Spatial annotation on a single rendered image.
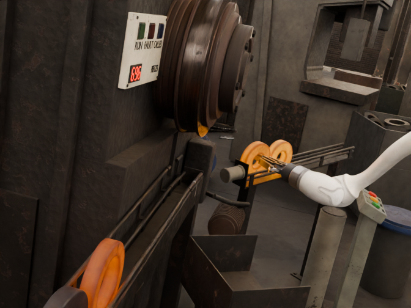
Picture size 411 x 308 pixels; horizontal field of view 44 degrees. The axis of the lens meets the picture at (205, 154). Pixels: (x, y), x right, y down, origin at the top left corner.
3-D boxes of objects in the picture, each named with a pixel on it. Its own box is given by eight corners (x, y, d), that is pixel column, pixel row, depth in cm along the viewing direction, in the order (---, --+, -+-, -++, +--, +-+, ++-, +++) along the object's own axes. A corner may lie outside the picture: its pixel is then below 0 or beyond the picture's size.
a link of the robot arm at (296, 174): (309, 190, 202) (298, 184, 206) (315, 168, 199) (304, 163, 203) (295, 192, 195) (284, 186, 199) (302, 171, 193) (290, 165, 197)
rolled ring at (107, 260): (88, 293, 95) (72, 288, 96) (93, 347, 107) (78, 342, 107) (125, 223, 109) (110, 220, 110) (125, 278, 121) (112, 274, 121)
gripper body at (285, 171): (285, 184, 199) (267, 175, 205) (298, 183, 205) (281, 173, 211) (290, 167, 197) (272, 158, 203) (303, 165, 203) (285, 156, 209)
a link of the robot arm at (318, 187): (293, 191, 194) (310, 196, 204) (326, 209, 184) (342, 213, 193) (305, 165, 193) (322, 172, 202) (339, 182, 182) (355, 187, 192)
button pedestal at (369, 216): (323, 323, 238) (358, 200, 222) (323, 297, 261) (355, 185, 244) (358, 333, 236) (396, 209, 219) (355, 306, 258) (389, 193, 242)
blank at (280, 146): (266, 142, 219) (272, 145, 217) (289, 137, 229) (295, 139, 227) (261, 175, 224) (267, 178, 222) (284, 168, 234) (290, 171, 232)
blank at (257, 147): (242, 143, 208) (248, 146, 206) (268, 138, 218) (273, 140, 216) (236, 178, 214) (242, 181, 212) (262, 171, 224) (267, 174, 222)
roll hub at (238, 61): (213, 117, 154) (231, 22, 147) (228, 104, 181) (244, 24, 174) (230, 121, 154) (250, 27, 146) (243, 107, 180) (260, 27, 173)
